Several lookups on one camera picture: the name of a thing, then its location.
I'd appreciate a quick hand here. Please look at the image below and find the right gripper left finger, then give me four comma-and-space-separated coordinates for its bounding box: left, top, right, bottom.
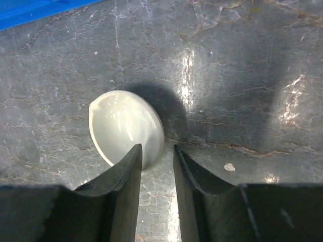
1, 144, 142, 241

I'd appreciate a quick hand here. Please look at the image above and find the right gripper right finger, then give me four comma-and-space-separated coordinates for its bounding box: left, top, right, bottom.
173, 145, 322, 241

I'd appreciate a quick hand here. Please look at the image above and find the blue plastic divided bin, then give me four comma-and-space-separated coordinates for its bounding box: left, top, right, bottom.
1, 0, 100, 31

